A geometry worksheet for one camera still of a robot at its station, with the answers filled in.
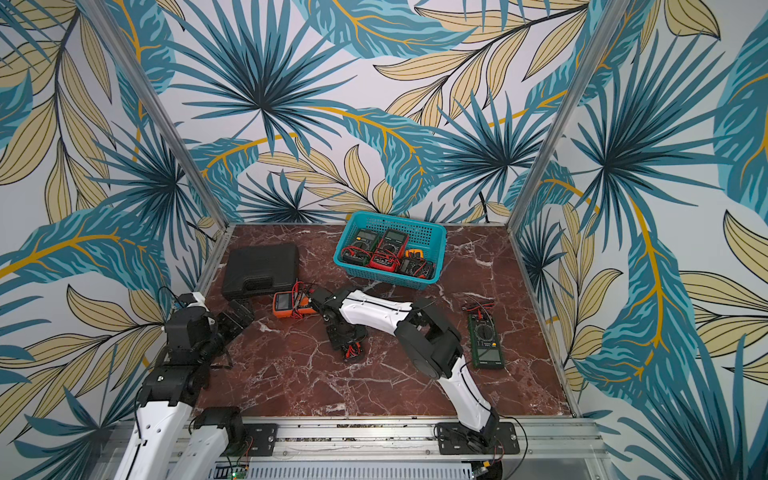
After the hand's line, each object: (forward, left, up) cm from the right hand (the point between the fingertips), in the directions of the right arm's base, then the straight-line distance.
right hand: (346, 341), depth 90 cm
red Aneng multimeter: (+27, -14, +10) cm, 32 cm away
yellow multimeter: (+29, -23, +6) cm, 37 cm away
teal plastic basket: (+38, -28, +7) cm, 48 cm away
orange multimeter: (+12, +20, +3) cm, 23 cm away
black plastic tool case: (+22, +29, +7) cm, 37 cm away
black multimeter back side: (-4, -3, +5) cm, 7 cm away
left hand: (0, +25, +18) cm, 31 cm away
